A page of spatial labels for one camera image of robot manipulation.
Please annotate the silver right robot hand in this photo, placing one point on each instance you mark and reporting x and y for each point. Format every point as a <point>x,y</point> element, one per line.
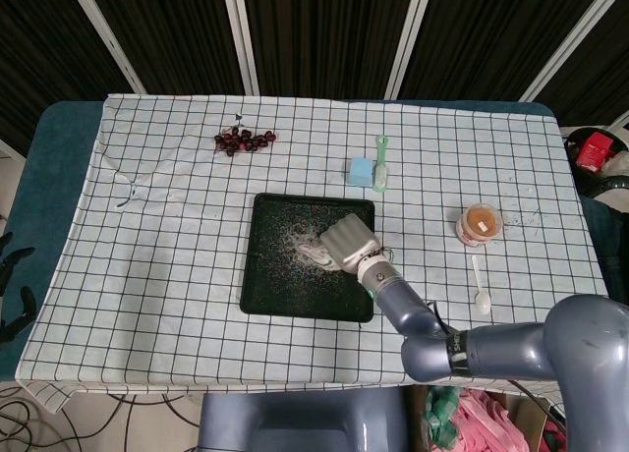
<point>349,243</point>

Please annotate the blue sponge block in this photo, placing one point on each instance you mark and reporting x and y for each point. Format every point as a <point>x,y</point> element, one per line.
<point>360,172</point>

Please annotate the bunch of red grapes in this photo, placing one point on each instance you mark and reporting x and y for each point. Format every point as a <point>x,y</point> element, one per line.
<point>243,141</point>

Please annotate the black square tray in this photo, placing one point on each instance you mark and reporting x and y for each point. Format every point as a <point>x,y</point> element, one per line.
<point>275,290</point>

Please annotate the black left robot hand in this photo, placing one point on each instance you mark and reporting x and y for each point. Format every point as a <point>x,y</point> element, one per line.
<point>6,270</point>

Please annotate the brown cardboard box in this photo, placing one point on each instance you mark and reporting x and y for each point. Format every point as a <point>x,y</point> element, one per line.
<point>528,417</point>

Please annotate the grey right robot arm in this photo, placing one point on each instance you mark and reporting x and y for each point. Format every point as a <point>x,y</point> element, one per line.
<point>491,346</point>

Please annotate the pink cloth bundle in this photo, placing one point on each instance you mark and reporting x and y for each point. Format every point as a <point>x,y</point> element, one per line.
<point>484,422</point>

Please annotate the white black checked tablecloth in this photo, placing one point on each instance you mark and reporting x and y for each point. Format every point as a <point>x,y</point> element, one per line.
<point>172,275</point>

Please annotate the clear jar of orange snacks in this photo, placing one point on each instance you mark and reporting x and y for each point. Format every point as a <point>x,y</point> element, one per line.
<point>479,223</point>

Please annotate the white screen frame post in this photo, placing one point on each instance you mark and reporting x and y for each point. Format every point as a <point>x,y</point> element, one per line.
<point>110,34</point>
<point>560,44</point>
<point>405,39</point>
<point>241,34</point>

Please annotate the red box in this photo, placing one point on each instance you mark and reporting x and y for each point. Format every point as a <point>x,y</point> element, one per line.
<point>593,151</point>

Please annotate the black bin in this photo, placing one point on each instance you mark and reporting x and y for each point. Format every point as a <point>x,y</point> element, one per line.
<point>577,177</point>

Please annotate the white salt pile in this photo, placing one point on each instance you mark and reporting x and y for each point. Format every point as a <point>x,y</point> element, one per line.
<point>295,238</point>

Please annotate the white plastic spoon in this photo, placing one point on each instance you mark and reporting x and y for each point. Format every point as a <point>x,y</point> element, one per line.
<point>482,299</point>

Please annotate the green cloth bundle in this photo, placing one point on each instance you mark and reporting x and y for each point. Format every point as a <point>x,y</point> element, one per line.
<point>440,417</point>

